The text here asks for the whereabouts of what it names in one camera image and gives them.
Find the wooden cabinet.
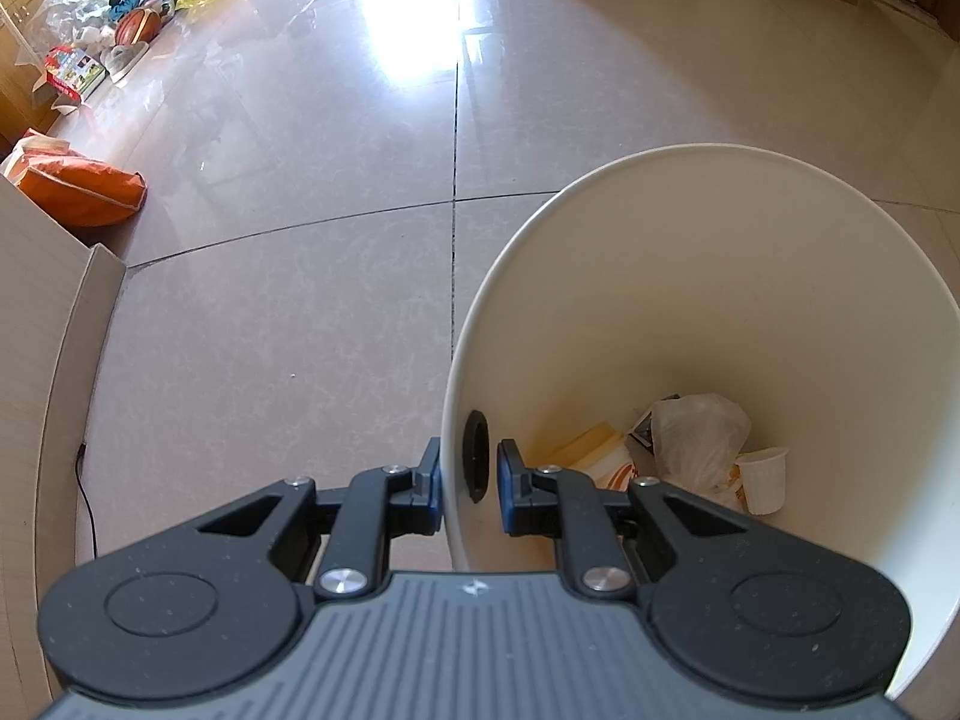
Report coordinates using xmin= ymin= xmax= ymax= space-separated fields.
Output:
xmin=0 ymin=0 xmax=61 ymax=155

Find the pile of clear plastic bags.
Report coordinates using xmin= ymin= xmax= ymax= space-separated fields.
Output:
xmin=34 ymin=0 xmax=113 ymax=53

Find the colourful printed box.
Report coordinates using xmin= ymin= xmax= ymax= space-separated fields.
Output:
xmin=31 ymin=45 xmax=106 ymax=117

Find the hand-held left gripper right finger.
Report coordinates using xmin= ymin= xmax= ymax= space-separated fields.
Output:
xmin=496 ymin=439 xmax=758 ymax=601

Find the clear plastic bag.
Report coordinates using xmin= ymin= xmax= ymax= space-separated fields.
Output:
xmin=651 ymin=392 xmax=752 ymax=496

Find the black cable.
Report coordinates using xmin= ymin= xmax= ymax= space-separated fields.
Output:
xmin=75 ymin=444 xmax=98 ymax=560

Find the small white plastic cup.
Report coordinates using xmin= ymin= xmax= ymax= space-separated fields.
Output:
xmin=733 ymin=447 xmax=790 ymax=516

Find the grey slipper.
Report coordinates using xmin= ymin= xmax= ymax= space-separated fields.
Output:
xmin=101 ymin=45 xmax=149 ymax=81

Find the basketball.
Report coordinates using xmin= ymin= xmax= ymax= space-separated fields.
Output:
xmin=115 ymin=7 xmax=164 ymax=44

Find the white trash bin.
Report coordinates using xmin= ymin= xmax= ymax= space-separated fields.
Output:
xmin=441 ymin=142 xmax=960 ymax=698

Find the white cardboard panel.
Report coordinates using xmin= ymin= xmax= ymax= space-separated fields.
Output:
xmin=0 ymin=176 xmax=127 ymax=720

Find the orange bag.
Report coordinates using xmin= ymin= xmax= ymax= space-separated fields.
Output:
xmin=0 ymin=129 xmax=147 ymax=230

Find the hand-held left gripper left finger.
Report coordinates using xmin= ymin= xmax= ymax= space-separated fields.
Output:
xmin=193 ymin=436 xmax=445 ymax=602

